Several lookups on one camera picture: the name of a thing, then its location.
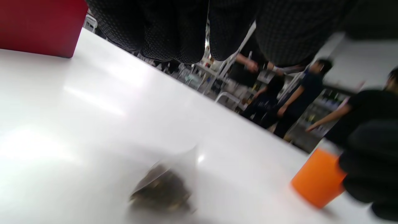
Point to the person's right hand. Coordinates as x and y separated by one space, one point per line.
373 168

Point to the person's left hand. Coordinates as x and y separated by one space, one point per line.
161 28

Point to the orange cup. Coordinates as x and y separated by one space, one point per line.
317 180

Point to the red tea bag box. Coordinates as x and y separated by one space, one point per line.
40 25

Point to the clear pyramid tea bag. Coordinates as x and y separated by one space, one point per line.
164 189

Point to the white metal rack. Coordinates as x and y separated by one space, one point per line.
228 60

